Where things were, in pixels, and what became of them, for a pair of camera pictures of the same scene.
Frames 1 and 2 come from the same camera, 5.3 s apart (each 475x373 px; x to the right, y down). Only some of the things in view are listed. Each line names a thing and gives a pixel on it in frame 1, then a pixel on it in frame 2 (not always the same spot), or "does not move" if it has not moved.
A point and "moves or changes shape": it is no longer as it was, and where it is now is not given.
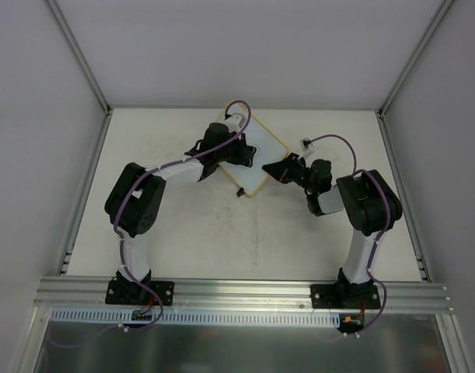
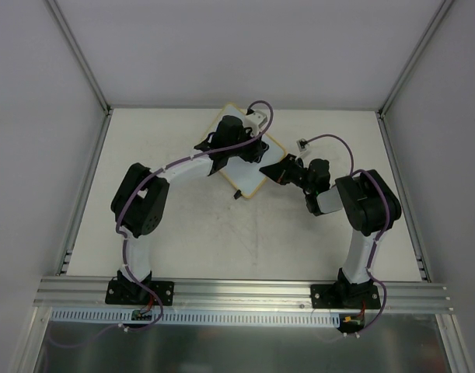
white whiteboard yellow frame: [251, 179] does not move
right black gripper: [288, 171] does not move
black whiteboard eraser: [245, 155] moves or changes shape
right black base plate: [345, 296] does not move
